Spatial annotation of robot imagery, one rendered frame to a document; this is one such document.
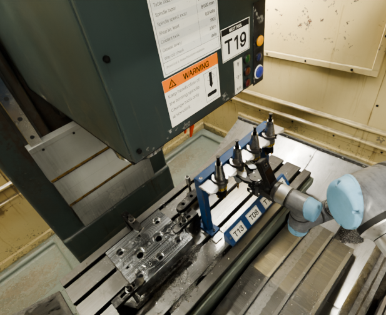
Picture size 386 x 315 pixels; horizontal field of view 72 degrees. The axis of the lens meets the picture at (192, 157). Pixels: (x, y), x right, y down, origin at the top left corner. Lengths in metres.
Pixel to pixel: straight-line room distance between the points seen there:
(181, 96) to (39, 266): 1.55
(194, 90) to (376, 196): 0.45
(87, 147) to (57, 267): 0.85
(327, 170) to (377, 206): 1.01
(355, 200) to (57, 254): 1.64
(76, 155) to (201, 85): 0.77
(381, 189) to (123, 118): 0.56
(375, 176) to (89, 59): 0.63
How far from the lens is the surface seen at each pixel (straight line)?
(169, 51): 0.52
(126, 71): 0.47
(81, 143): 1.22
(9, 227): 1.82
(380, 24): 1.38
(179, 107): 0.57
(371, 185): 0.71
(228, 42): 0.64
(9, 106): 1.10
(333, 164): 1.70
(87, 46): 0.45
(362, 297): 1.32
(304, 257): 1.41
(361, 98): 1.51
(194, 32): 0.56
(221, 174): 0.99
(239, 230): 1.22
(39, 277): 1.88
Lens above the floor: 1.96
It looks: 41 degrees down
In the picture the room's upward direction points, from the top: 11 degrees counter-clockwise
